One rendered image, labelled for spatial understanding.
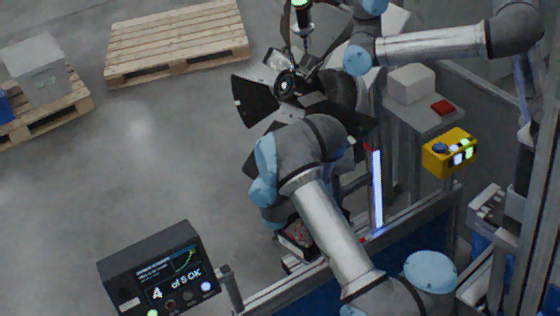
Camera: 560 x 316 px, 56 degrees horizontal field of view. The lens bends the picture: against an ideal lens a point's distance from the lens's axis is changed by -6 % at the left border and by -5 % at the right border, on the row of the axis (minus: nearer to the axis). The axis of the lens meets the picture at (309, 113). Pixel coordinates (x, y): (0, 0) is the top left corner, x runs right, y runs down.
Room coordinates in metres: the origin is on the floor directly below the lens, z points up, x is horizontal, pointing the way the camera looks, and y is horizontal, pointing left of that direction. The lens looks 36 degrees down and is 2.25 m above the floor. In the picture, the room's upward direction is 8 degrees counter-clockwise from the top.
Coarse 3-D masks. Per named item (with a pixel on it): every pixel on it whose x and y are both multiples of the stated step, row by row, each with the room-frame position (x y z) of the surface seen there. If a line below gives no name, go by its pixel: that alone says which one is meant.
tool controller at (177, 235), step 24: (144, 240) 0.97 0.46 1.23; (168, 240) 0.94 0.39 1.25; (192, 240) 0.93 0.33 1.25; (96, 264) 0.91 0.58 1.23; (120, 264) 0.88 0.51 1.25; (144, 264) 0.87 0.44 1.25; (168, 264) 0.89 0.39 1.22; (192, 264) 0.91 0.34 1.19; (120, 288) 0.83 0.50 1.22; (144, 288) 0.85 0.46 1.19; (168, 288) 0.86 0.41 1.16; (192, 288) 0.88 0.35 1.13; (216, 288) 0.90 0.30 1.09; (120, 312) 0.80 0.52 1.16; (144, 312) 0.82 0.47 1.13; (168, 312) 0.84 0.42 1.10
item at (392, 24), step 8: (392, 8) 1.83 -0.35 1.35; (400, 8) 1.80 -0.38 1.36; (384, 16) 1.83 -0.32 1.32; (392, 16) 1.80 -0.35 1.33; (400, 16) 1.78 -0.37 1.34; (408, 16) 1.76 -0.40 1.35; (384, 24) 1.81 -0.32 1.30; (392, 24) 1.78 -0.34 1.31; (400, 24) 1.75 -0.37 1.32; (384, 32) 1.78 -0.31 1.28; (392, 32) 1.76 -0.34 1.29; (400, 32) 1.74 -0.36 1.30; (336, 48) 1.91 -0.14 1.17; (344, 48) 1.88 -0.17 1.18; (336, 56) 1.88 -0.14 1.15; (328, 64) 1.89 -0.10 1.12; (336, 64) 1.86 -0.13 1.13; (368, 72) 1.71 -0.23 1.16; (376, 72) 1.69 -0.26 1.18; (368, 80) 1.69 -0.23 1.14; (368, 88) 1.67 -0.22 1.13; (336, 176) 1.51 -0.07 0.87
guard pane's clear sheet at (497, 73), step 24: (408, 0) 2.19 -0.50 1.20; (432, 0) 2.05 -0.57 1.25; (456, 0) 1.93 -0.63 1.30; (480, 0) 1.82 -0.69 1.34; (552, 0) 1.55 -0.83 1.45; (408, 24) 2.19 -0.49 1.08; (432, 24) 2.05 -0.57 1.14; (456, 24) 1.93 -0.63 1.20; (552, 24) 1.53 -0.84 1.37; (480, 72) 1.80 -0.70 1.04; (504, 72) 1.69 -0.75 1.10
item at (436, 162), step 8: (456, 128) 1.44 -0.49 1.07; (440, 136) 1.41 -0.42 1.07; (448, 136) 1.40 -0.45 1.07; (456, 136) 1.40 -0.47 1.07; (464, 136) 1.39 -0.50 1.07; (432, 144) 1.37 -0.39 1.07; (448, 144) 1.36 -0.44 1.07; (472, 144) 1.35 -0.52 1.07; (424, 152) 1.37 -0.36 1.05; (432, 152) 1.34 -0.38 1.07; (440, 152) 1.33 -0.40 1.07; (456, 152) 1.32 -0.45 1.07; (424, 160) 1.36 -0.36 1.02; (432, 160) 1.33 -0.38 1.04; (440, 160) 1.30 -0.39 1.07; (448, 160) 1.30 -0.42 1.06; (464, 160) 1.33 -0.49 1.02; (472, 160) 1.35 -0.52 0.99; (432, 168) 1.33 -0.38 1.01; (440, 168) 1.30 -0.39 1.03; (448, 168) 1.30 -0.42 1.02; (456, 168) 1.32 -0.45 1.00; (440, 176) 1.29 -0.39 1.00; (448, 176) 1.30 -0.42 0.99
